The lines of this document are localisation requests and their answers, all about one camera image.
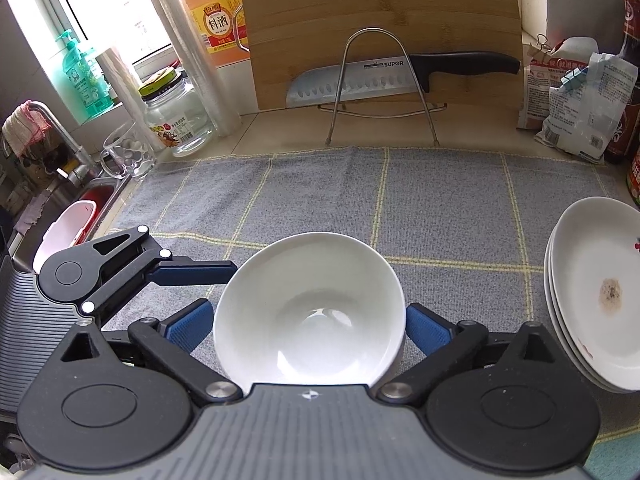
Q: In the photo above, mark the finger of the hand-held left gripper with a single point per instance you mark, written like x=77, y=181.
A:
x=195, y=272

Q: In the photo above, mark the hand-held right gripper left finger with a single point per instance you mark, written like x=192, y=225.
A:
x=190, y=325

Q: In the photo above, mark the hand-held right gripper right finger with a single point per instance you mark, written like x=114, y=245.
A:
x=427, y=327

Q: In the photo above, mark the white bowl with pink flowers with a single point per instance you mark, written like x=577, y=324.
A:
x=300, y=285

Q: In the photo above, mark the white plate with brown stain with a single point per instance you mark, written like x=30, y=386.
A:
x=600, y=260

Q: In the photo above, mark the red white container in sink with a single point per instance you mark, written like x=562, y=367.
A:
x=60, y=230

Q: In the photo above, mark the red plastic basin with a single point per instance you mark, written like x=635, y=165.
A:
x=100, y=202

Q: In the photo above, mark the metal sink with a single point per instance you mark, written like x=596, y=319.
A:
x=45, y=195

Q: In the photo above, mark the grey checked cloth mat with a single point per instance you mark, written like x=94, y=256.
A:
x=400, y=200

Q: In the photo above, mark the clear glass mug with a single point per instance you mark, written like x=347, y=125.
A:
x=130, y=152

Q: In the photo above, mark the glass jar with green lid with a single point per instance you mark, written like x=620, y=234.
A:
x=175, y=120

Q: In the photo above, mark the metal faucet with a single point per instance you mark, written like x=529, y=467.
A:
x=70, y=145

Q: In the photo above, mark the pink cloth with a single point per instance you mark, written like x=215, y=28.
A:
x=25, y=127

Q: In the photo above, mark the small white plastic roll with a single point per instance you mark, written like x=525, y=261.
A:
x=125, y=90

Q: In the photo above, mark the tall clear plastic roll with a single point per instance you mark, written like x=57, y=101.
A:
x=195, y=60

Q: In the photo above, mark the green dish soap bottle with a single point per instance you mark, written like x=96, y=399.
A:
x=82, y=80

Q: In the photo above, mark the green-lid jar with red label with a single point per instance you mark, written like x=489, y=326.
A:
x=635, y=180

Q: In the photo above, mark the white bag with blue print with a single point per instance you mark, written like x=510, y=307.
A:
x=585, y=120

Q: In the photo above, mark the red and white food bag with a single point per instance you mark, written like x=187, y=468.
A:
x=537, y=90

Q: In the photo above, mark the orange cooking wine bottle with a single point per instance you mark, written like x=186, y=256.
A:
x=215, y=10

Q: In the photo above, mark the light blue clip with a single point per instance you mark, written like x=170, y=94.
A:
x=572, y=79

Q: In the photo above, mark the window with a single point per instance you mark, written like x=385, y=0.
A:
x=100, y=0

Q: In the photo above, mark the dark soy sauce bottle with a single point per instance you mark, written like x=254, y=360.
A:
x=627, y=110

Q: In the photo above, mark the bamboo cutting board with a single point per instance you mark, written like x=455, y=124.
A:
x=375, y=0

